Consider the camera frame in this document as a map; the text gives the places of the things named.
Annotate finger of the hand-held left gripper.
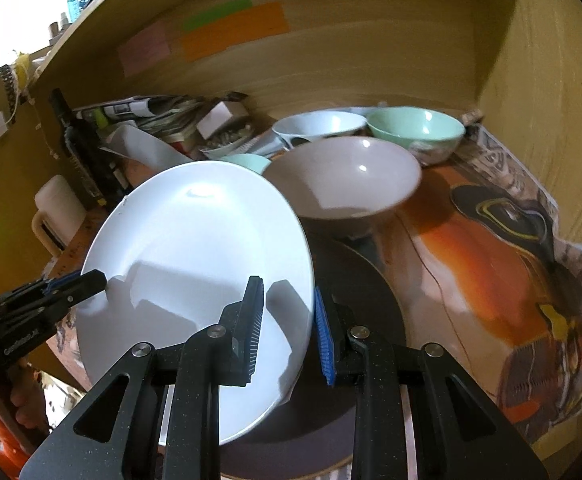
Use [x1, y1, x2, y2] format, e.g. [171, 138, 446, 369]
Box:
[0, 269, 108, 335]
[0, 270, 82, 307]

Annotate white paper sheet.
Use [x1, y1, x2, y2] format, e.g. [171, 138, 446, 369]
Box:
[98, 124, 194, 173]

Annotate green sticky note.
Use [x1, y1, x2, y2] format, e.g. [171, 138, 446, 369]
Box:
[181, 0, 253, 33]

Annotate small white box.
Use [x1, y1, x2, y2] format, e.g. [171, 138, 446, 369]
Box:
[195, 101, 250, 140]

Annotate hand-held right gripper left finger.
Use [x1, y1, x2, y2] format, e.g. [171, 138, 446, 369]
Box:
[18, 276, 265, 480]

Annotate pink sticky note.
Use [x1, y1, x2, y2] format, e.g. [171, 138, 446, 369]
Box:
[117, 24, 178, 78]

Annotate printed newspaper sheet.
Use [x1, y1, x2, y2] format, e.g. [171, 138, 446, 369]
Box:
[371, 122, 582, 451]

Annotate orange sticky note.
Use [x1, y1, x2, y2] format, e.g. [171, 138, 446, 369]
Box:
[180, 1, 291, 63]

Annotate white patterned bowl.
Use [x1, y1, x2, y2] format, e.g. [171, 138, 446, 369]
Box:
[272, 111, 370, 152]

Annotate person's left hand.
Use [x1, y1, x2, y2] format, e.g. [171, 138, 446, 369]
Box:
[9, 357, 50, 436]

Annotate dark brown round plate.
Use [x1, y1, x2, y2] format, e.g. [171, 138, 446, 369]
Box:
[219, 239, 408, 480]

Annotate grey bowl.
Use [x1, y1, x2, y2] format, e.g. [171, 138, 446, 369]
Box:
[261, 136, 423, 239]

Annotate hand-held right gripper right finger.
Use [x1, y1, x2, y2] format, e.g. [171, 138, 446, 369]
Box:
[314, 285, 550, 480]

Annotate white plate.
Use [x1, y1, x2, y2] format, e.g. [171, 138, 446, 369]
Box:
[73, 160, 315, 447]

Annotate small glass dish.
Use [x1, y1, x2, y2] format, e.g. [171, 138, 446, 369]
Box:
[200, 127, 253, 162]

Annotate white mug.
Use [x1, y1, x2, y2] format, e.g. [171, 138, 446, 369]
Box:
[32, 174, 88, 257]

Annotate dark glass bottle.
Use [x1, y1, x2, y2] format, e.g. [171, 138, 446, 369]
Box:
[47, 88, 124, 207]

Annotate small mint green bowl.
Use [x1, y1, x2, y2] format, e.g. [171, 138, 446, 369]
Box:
[217, 153, 273, 177]

